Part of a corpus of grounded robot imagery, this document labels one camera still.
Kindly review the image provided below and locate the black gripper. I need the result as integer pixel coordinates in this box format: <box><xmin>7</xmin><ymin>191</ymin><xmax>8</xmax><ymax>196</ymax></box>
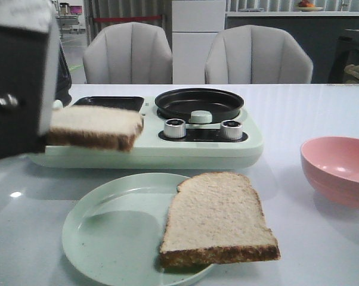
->
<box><xmin>0</xmin><ymin>1</ymin><xmax>60</xmax><ymax>160</ymax></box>

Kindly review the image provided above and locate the bread slice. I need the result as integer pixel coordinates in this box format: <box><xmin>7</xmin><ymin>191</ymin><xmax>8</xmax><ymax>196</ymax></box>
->
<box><xmin>47</xmin><ymin>105</ymin><xmax>144</xmax><ymax>152</ymax></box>
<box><xmin>159</xmin><ymin>172</ymin><xmax>281</xmax><ymax>268</ymax></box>

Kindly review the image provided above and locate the pink plastic bowl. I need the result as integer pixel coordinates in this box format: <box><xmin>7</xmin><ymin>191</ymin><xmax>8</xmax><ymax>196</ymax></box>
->
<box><xmin>300</xmin><ymin>136</ymin><xmax>359</xmax><ymax>209</ymax></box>

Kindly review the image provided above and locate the mint green breakfast maker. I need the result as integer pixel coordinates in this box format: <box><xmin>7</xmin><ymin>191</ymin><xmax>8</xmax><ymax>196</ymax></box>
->
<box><xmin>29</xmin><ymin>96</ymin><xmax>264</xmax><ymax>169</ymax></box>

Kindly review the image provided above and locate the left grey upholstered chair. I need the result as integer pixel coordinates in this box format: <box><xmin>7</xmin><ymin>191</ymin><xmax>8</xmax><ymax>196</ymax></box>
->
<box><xmin>83</xmin><ymin>22</ymin><xmax>172</xmax><ymax>84</ymax></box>

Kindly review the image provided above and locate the grey upholstered chair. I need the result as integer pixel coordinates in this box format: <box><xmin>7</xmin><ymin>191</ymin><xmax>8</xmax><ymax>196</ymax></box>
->
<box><xmin>83</xmin><ymin>22</ymin><xmax>172</xmax><ymax>84</ymax></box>
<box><xmin>205</xmin><ymin>25</ymin><xmax>313</xmax><ymax>84</ymax></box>

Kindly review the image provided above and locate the black round frying pan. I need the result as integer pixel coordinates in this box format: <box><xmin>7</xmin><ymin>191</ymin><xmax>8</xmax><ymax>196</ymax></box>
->
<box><xmin>155</xmin><ymin>88</ymin><xmax>244</xmax><ymax>123</ymax></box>

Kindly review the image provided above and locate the white cabinet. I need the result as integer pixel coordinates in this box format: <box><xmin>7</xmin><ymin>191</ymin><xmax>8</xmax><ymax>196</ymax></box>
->
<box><xmin>172</xmin><ymin>1</ymin><xmax>226</xmax><ymax>84</ymax></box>

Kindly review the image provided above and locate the left silver control knob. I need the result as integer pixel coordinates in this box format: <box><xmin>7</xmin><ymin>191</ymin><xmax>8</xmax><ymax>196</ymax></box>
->
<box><xmin>163</xmin><ymin>119</ymin><xmax>186</xmax><ymax>139</ymax></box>

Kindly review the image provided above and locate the silver control knob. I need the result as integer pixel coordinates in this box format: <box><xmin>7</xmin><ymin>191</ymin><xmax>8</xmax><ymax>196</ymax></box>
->
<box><xmin>163</xmin><ymin>119</ymin><xmax>186</xmax><ymax>139</ymax></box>
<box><xmin>219</xmin><ymin>120</ymin><xmax>243</xmax><ymax>141</ymax></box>

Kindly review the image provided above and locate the mint green plate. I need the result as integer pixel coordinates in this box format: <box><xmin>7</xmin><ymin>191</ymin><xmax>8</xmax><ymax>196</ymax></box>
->
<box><xmin>62</xmin><ymin>173</ymin><xmax>213</xmax><ymax>285</ymax></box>

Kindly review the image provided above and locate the right silver control knob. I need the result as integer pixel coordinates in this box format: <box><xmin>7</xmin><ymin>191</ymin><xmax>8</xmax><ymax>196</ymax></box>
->
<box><xmin>219</xmin><ymin>120</ymin><xmax>243</xmax><ymax>141</ymax></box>

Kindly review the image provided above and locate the right grey upholstered chair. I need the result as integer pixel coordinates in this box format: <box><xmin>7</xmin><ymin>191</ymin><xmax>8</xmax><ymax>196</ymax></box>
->
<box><xmin>205</xmin><ymin>25</ymin><xmax>313</xmax><ymax>84</ymax></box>

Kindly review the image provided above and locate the fruit bowl on counter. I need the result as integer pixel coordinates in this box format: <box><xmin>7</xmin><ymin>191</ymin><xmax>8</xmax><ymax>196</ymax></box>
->
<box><xmin>295</xmin><ymin>0</ymin><xmax>324</xmax><ymax>12</ymax></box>

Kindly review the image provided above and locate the dark grey counter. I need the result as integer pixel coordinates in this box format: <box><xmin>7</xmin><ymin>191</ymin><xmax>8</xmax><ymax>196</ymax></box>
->
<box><xmin>225</xmin><ymin>11</ymin><xmax>359</xmax><ymax>83</ymax></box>

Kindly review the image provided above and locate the mint pan handle knob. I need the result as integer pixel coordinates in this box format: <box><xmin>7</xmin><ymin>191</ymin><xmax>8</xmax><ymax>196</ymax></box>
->
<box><xmin>189</xmin><ymin>110</ymin><xmax>212</xmax><ymax>124</ymax></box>

